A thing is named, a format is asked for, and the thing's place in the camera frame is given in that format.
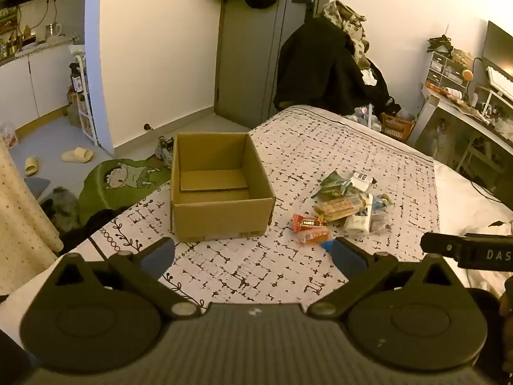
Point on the cardboard box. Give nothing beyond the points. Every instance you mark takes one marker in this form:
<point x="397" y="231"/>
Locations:
<point x="220" y="216"/>

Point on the grey door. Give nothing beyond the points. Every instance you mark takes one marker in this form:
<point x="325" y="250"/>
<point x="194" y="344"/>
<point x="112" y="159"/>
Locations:
<point x="248" y="68"/>

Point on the white desk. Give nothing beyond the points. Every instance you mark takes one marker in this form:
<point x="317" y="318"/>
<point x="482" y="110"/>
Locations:
<point x="433" y="108"/>

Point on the white crumpled cloth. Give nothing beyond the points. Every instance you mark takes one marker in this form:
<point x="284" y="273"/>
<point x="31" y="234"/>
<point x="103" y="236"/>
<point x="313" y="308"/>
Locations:
<point x="368" y="76"/>

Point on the grey drawer organizer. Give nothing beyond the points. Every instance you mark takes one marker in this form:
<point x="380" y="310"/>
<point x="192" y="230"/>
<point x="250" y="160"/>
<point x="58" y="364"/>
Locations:
<point x="443" y="70"/>

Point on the clear plastic snack packet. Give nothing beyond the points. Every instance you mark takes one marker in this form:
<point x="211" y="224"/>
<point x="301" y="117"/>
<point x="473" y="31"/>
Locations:
<point x="380" y="221"/>

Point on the white black-label snack packet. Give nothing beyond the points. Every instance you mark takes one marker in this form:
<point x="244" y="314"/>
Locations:
<point x="362" y="178"/>

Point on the white kitchen cabinet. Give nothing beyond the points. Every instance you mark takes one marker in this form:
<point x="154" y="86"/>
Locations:
<point x="36" y="84"/>

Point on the black cloth pile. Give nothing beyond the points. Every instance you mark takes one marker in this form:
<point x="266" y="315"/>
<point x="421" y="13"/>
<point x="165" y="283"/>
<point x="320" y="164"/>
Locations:
<point x="92" y="228"/>

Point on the black coat on chair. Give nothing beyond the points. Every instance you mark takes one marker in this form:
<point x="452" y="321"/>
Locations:
<point x="316" y="68"/>

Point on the white duvet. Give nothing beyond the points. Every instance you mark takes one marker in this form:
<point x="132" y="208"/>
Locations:
<point x="457" y="208"/>

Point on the orange snack packet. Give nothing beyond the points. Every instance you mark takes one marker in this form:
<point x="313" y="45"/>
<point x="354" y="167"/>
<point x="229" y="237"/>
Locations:
<point x="314" y="237"/>

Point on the green cartoon rug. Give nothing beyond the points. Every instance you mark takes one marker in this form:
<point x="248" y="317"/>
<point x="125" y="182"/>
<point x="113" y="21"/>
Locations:
<point x="120" y="180"/>

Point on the patterned beige garment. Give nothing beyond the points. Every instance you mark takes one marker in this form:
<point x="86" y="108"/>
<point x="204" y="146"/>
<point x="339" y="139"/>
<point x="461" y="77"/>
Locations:
<point x="346" y="18"/>

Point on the red snack bar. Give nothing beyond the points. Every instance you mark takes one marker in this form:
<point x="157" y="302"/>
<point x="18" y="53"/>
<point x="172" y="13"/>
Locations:
<point x="306" y="222"/>

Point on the woven basket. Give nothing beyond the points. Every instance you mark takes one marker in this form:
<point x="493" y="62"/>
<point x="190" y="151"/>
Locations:
<point x="463" y="58"/>

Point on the tan biscuit packet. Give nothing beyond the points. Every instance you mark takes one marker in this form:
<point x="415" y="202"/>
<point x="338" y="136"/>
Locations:
<point x="340" y="206"/>

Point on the grey floor mat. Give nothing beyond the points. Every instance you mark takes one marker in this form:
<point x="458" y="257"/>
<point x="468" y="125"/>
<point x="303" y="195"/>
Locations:
<point x="37" y="187"/>

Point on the computer monitor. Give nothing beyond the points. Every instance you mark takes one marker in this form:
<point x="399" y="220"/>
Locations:
<point x="499" y="44"/>

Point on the white keyboard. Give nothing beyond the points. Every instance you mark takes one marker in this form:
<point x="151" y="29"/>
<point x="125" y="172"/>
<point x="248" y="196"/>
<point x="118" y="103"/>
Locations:
<point x="501" y="82"/>

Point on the orange plastic basket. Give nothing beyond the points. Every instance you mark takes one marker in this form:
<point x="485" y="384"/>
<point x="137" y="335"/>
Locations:
<point x="397" y="126"/>

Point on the yellow slipper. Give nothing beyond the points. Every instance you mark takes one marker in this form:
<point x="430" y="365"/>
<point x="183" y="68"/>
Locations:
<point x="78" y="155"/>
<point x="31" y="165"/>

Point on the grey white sneaker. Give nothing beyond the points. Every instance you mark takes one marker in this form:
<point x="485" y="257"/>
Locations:
<point x="164" y="152"/>

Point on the grey fluffy rug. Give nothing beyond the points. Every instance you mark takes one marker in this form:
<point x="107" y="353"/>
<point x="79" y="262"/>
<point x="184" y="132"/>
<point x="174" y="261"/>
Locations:
<point x="64" y="206"/>

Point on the dotted cream cloth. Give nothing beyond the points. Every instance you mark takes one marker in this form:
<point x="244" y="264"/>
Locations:
<point x="20" y="216"/>

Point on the green snack packet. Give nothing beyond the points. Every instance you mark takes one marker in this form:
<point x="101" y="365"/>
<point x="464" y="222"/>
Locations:
<point x="330" y="184"/>

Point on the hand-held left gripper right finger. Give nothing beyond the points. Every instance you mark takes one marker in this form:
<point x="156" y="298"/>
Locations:
<point x="348" y="257"/>

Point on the red white plastic bag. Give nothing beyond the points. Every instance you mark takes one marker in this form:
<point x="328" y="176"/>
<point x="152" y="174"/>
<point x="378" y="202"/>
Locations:
<point x="8" y="134"/>

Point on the white storage rack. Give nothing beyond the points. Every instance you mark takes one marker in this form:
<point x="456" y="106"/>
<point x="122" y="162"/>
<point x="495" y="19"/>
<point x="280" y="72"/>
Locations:
<point x="85" y="104"/>

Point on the orange plush ball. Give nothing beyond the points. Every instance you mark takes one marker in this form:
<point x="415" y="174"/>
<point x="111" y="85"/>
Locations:
<point x="467" y="75"/>

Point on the plain white snack packet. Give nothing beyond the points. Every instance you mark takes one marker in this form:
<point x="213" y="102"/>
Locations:
<point x="358" y="221"/>

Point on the patterned white bed blanket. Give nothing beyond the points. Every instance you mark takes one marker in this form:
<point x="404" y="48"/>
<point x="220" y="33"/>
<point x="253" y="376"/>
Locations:
<point x="320" y="148"/>

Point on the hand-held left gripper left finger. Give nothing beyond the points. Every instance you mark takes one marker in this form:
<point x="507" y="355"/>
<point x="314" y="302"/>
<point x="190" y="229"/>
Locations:
<point x="158" y="254"/>

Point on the metal pitcher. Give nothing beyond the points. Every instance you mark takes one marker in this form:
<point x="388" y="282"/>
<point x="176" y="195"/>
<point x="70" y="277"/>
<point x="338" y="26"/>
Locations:
<point x="52" y="31"/>

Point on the dark green model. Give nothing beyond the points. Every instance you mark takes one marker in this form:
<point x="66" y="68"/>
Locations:
<point x="440" y="43"/>

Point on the small olive snack packet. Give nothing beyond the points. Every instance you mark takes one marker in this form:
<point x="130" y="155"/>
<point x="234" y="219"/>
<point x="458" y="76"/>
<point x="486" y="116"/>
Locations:
<point x="386" y="200"/>

